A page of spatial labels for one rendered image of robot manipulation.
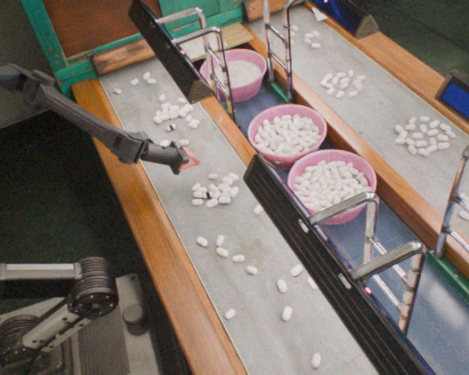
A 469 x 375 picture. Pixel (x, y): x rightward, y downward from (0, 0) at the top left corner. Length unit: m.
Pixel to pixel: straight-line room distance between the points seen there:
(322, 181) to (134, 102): 0.85
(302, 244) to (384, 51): 1.24
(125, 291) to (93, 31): 1.03
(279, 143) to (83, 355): 0.93
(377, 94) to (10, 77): 1.23
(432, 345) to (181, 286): 0.66
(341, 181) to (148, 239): 0.62
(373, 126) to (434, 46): 1.85
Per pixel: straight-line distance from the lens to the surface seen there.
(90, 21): 2.20
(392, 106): 1.93
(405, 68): 2.08
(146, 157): 1.57
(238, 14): 2.39
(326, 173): 1.67
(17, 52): 3.20
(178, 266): 1.47
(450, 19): 3.93
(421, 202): 1.59
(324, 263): 1.03
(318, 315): 1.37
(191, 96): 1.49
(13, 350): 1.66
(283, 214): 1.12
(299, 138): 1.81
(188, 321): 1.37
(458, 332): 1.47
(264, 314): 1.38
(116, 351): 1.73
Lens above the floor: 1.94
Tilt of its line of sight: 46 degrees down
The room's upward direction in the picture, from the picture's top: 11 degrees counter-clockwise
